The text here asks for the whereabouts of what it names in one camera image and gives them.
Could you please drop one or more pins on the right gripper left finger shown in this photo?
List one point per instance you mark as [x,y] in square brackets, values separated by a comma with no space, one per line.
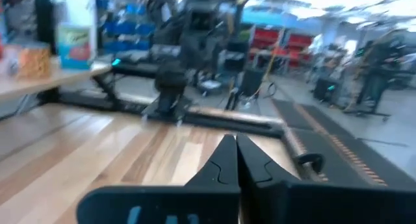
[195,204]

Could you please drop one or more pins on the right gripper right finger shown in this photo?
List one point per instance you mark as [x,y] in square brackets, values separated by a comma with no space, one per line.
[292,204]

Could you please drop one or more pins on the blue tomato label can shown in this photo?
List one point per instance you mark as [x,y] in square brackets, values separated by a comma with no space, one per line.
[74,52]

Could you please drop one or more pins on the orange label can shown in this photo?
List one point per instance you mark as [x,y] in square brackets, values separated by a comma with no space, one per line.
[34,61]

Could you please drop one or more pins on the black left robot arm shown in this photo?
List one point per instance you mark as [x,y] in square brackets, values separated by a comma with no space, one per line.
[169,78]

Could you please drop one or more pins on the blue bin shelf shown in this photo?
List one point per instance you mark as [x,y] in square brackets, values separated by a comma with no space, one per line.
[126,27]

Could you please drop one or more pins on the black clamp knob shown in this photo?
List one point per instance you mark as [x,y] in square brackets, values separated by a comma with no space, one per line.
[313,159]

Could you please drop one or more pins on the black orange-striped floor mat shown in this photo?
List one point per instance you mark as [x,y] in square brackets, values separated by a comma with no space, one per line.
[338,165]
[373,152]

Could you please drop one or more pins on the red bin rack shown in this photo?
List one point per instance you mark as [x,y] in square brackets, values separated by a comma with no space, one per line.
[266,35]

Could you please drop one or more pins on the black box blue light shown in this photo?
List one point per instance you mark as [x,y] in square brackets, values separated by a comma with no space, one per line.
[325,89]

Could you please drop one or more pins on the person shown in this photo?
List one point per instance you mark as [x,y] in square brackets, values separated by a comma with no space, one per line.
[377,71]

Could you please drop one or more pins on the black aluminium table frame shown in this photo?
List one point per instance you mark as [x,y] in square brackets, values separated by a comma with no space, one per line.
[227,120]

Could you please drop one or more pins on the wooden shelf black frame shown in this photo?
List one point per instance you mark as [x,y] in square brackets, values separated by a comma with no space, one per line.
[48,81]

